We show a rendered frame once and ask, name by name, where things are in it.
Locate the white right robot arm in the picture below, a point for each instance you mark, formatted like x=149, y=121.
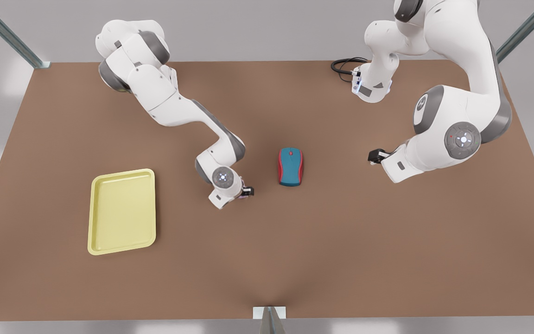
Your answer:
x=165, y=99

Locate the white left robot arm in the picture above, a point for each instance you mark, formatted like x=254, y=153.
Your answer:
x=452, y=116

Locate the blue and red computer mouse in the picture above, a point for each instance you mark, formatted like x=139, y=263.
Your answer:
x=290, y=166

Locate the yellow rectangular tray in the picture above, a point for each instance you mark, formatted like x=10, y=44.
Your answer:
x=122, y=211

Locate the silver frame post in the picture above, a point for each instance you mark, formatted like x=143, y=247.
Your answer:
x=270, y=320
x=523, y=28
x=7, y=33

